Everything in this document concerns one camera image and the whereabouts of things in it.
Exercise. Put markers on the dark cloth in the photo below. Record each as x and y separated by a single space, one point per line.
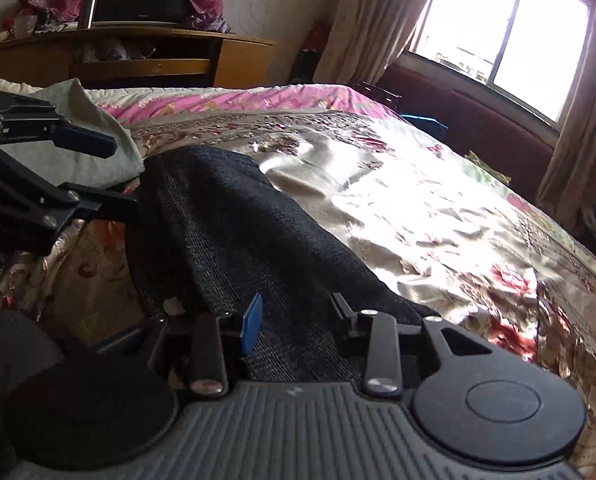
8 350

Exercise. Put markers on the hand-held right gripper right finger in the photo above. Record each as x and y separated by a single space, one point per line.
344 316

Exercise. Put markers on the dark red window bench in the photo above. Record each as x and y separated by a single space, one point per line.
468 120

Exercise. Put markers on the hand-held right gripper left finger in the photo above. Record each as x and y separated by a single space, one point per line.
251 322

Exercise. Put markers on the purple satin cloth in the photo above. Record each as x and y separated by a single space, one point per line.
208 22

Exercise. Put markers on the green cloth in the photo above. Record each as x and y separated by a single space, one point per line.
488 166

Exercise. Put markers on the wooden desk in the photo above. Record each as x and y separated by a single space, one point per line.
128 67

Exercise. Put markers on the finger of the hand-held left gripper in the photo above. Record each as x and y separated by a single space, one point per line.
85 141
105 206

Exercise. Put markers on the dark grey pants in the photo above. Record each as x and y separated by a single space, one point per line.
218 220

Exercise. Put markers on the long beige curtain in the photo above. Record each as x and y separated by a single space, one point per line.
583 110
373 15

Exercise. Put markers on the dark pile of clothes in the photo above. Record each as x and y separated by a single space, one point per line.
307 67

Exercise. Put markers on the metal thermos bottle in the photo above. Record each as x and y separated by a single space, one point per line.
88 5

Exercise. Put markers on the floral satin bedspread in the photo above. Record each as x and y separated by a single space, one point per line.
403 195

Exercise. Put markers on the pink floral bed sheet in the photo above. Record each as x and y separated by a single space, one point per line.
258 97

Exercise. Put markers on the beige cloth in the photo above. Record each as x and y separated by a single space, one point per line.
78 105

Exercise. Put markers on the sliding glass window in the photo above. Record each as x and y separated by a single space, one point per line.
503 30

